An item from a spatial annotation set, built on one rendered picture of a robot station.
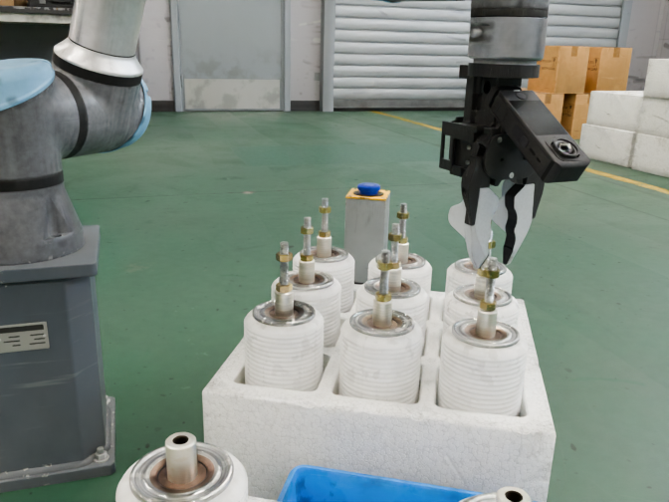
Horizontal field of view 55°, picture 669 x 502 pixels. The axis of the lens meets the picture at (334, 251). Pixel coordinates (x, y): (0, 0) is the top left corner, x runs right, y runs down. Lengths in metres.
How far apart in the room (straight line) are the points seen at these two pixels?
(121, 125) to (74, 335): 0.29
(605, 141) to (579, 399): 2.72
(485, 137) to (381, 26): 5.45
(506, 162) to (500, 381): 0.24
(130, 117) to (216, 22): 4.84
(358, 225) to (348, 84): 4.92
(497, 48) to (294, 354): 0.39
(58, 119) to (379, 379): 0.50
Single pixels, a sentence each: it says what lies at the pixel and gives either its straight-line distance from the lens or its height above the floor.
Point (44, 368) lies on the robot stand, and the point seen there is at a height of 0.16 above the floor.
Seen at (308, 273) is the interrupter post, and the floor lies 0.27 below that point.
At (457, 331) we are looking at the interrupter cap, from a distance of 0.75.
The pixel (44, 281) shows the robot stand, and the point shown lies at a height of 0.28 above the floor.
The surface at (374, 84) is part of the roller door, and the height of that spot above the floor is 0.24.
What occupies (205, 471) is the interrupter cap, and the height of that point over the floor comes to 0.25.
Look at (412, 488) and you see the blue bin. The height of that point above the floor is 0.12.
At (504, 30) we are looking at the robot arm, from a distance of 0.67.
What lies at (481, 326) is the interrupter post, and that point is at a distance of 0.75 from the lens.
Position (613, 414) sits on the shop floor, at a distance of 1.17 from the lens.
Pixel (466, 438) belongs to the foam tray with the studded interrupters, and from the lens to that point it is 0.73.
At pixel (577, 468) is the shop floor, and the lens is 1.02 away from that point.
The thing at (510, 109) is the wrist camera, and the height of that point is 0.50.
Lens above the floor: 0.56
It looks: 18 degrees down
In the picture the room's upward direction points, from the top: 1 degrees clockwise
